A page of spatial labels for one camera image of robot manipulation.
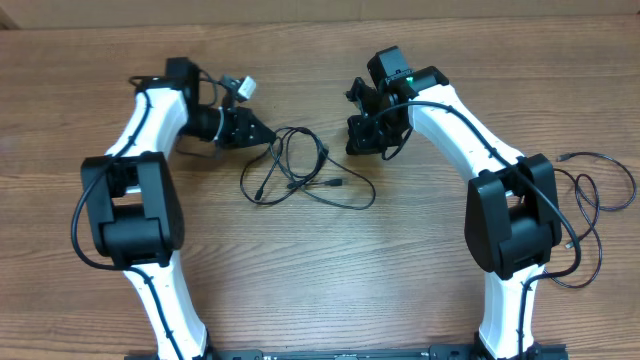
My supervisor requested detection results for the black USB cable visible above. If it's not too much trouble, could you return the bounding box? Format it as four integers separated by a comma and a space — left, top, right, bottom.
272, 126, 377, 211

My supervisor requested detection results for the black USB-C cable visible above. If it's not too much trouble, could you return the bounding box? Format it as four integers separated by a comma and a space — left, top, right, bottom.
238, 127, 331, 207

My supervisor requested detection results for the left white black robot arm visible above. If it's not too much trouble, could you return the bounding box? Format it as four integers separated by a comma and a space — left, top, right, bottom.
70, 57, 276, 359

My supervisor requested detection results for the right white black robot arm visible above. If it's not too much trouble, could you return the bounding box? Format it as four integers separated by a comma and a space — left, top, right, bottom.
345, 47, 572, 359

